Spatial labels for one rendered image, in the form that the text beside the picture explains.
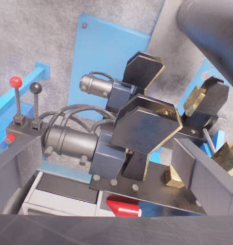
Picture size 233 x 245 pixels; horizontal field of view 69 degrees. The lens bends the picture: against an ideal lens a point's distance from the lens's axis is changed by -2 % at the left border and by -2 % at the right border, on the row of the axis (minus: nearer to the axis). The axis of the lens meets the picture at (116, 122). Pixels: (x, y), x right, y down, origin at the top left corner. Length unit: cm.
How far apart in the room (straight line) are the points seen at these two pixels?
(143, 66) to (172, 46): 43
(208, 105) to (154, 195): 62
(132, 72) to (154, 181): 54
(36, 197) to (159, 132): 44
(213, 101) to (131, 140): 66
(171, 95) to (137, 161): 91
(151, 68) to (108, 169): 55
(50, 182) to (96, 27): 102
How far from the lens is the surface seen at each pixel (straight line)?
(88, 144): 64
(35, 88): 55
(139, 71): 94
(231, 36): 56
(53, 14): 154
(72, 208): 63
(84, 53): 140
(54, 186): 67
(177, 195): 79
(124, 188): 70
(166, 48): 132
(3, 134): 170
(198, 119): 116
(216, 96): 109
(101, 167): 65
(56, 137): 65
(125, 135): 55
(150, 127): 53
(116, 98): 100
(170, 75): 139
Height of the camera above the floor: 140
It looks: 51 degrees down
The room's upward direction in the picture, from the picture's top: 170 degrees counter-clockwise
